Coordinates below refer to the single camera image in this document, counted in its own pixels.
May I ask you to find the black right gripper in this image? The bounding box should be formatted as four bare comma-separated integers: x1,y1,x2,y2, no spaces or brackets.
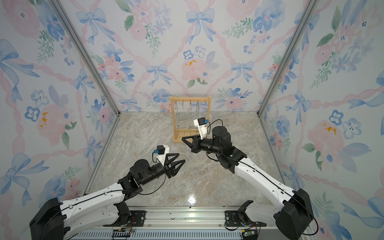
182,133,223,156

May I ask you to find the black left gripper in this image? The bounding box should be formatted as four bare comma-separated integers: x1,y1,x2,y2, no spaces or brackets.
141,153,185,186

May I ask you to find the wooden jewelry display stand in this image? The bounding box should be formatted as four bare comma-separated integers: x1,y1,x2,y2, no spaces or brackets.
169,95,212,144

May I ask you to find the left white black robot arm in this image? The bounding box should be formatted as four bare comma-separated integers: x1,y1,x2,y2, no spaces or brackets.
30,153,186,240

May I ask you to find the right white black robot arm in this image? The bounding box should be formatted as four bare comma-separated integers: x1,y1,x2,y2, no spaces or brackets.
182,126,316,240

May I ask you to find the green circuit board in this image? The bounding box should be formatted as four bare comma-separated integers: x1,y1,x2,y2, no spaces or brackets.
241,230,259,240

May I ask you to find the right aluminium corner profile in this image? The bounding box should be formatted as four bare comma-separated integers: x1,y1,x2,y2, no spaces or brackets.
258,0,318,118

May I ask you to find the aluminium corner profile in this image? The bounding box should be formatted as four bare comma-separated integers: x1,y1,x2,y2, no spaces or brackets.
258,0,318,118
48,0,120,116

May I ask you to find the left aluminium corner profile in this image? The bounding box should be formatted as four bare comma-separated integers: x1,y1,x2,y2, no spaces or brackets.
48,0,120,116

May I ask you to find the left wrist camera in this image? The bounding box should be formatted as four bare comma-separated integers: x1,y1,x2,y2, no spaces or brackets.
154,145,170,167

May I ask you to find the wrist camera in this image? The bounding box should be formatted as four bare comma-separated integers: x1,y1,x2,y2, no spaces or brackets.
194,117,209,140
154,145,170,167

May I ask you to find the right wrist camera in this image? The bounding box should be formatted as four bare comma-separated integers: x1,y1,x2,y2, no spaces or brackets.
194,117,209,140

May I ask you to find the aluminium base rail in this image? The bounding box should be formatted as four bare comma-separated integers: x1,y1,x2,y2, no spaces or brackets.
69,205,286,240

